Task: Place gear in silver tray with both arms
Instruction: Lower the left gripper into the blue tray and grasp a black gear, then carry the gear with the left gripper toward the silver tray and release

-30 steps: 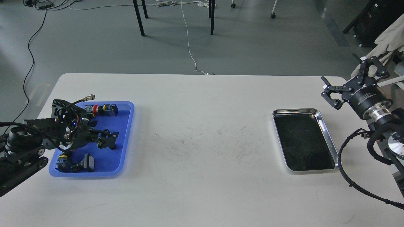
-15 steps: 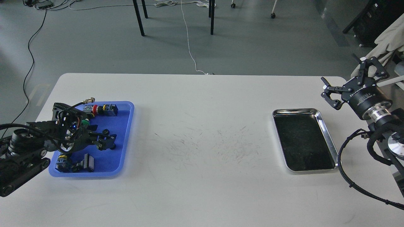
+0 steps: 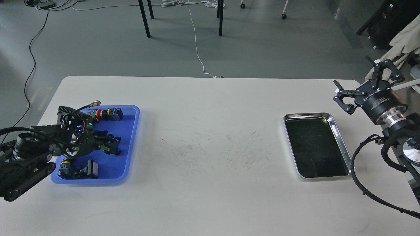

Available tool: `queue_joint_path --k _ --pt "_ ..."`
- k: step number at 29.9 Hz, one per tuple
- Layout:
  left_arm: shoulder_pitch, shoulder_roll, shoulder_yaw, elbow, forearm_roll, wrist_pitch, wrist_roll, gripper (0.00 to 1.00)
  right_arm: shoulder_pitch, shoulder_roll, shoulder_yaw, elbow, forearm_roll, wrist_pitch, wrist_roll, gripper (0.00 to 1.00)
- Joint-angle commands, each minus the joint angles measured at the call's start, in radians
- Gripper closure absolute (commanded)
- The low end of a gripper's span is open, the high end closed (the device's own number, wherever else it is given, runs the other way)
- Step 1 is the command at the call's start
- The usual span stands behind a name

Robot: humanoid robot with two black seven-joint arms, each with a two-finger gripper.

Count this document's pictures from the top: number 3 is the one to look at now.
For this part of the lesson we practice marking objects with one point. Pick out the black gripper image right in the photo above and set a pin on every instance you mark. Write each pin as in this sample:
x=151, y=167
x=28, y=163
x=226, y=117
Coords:
x=380, y=100

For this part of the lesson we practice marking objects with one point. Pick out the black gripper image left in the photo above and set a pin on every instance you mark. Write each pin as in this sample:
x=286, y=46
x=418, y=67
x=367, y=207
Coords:
x=74, y=145

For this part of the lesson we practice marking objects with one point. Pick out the black robot arm image left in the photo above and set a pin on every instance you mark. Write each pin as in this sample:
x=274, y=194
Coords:
x=26, y=160

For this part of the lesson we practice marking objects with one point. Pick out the blue plastic tray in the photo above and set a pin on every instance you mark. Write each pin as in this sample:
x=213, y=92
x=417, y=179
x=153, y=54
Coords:
x=112, y=169

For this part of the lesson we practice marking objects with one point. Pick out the silver metal tray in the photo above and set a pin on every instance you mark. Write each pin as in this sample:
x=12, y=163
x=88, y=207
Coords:
x=318, y=149

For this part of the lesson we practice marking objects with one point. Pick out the red emergency push button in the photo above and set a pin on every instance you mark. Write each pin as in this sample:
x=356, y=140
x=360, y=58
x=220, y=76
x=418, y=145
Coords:
x=109, y=114

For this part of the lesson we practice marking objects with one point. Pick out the black square push button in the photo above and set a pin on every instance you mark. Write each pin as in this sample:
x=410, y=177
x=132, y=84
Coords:
x=91, y=170

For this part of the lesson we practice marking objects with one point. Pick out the beige cloth on chair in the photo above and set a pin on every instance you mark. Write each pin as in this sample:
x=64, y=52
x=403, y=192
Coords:
x=406, y=43

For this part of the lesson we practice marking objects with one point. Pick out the black cabinet top right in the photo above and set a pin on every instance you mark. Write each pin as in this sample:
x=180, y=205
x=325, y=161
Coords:
x=391, y=18

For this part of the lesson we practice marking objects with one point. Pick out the black table leg left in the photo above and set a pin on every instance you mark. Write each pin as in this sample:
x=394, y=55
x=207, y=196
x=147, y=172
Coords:
x=143, y=15

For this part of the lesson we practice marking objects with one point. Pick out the black table leg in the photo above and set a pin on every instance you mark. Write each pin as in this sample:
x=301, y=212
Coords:
x=143, y=15
x=220, y=7

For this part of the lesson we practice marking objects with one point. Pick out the black table leg right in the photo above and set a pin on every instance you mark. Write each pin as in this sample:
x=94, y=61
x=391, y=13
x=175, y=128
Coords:
x=220, y=7

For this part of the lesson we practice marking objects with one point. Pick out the yellow push button switch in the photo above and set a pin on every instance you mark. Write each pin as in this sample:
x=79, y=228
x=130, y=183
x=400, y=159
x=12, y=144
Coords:
x=66, y=169

